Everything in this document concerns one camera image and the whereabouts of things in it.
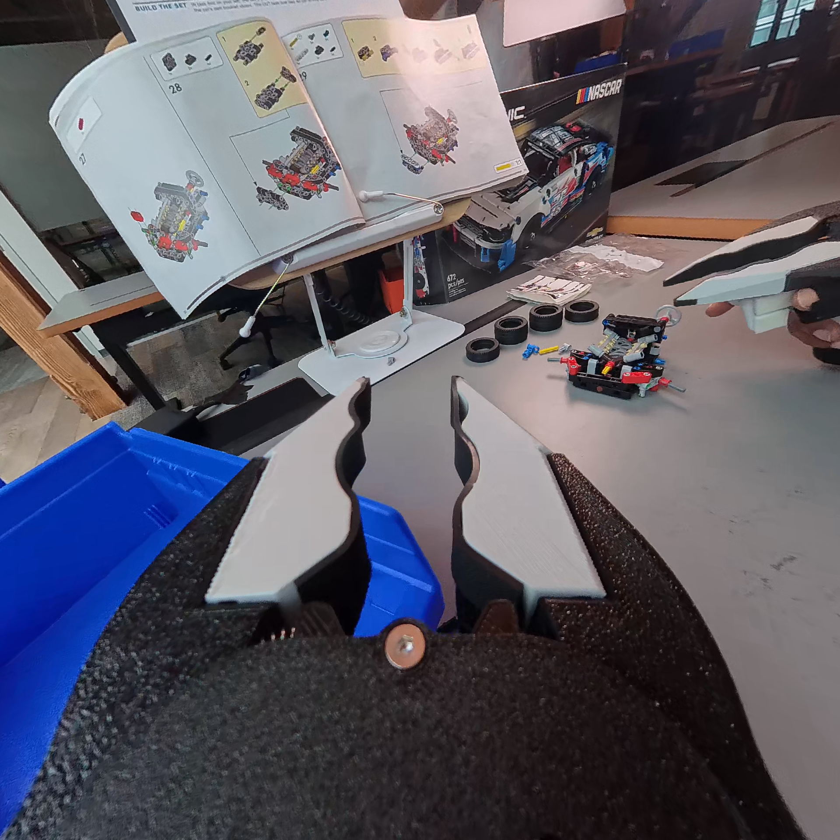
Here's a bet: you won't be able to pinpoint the person's right hand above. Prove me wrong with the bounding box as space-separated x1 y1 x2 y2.
706 287 840 350

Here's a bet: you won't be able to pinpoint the blue plastic bin white tag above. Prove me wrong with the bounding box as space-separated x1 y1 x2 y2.
0 421 446 815

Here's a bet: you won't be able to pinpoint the toy car box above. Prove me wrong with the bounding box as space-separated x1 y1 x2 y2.
412 62 627 306

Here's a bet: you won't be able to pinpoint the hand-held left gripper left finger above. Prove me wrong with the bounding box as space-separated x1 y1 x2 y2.
204 377 373 606

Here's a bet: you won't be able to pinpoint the sticker sheet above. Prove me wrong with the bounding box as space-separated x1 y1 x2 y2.
507 274 593 305

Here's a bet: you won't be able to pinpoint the white book stand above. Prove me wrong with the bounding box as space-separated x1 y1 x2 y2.
105 29 470 396

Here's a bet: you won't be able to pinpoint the white neighbouring desk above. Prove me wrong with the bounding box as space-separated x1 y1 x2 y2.
607 117 840 240

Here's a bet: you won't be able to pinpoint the instruction booklet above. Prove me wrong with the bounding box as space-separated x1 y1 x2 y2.
49 0 531 319

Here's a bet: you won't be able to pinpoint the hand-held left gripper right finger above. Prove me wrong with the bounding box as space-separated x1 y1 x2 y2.
450 376 607 601

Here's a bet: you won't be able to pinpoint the black power adapter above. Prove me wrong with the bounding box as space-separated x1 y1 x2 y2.
131 407 198 437

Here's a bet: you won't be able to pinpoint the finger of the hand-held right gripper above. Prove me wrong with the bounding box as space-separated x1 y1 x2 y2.
664 217 829 287
675 241 840 307

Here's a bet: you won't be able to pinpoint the clear plastic bags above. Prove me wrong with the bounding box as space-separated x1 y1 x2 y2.
528 236 665 273

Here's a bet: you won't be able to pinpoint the toy brick engine chassis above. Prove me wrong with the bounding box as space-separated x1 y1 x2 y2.
548 305 686 401

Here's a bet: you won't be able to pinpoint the wooden side table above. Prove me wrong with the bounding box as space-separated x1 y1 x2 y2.
0 190 172 421

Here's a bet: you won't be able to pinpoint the black office chair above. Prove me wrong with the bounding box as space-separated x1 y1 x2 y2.
217 269 368 371

